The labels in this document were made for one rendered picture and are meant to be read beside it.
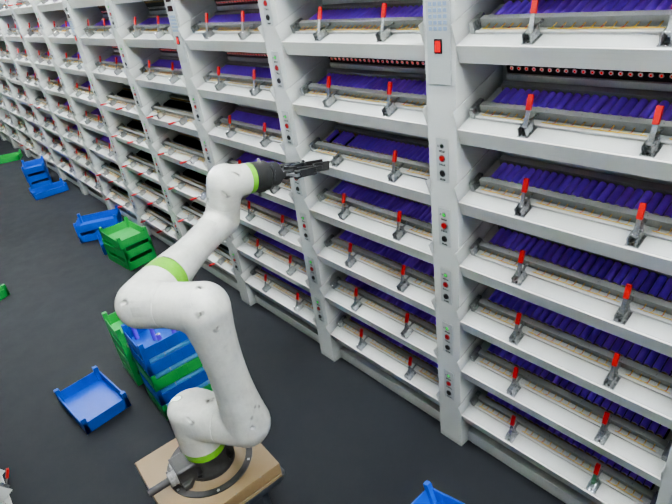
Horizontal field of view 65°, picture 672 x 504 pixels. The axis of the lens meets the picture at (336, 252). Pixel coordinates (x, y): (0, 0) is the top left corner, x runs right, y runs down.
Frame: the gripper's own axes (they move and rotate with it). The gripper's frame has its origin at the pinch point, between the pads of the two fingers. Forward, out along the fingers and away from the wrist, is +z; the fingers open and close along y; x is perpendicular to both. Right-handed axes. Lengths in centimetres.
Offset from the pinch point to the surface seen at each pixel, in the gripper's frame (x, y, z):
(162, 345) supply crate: -74, -44, -43
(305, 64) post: 30.7, -18.1, 9.5
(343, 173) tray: -2.9, 4.7, 7.4
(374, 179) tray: -1.8, 20.0, 6.8
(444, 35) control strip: 40, 49, -1
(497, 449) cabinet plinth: -91, 64, 27
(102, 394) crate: -112, -83, -59
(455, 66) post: 33, 52, 0
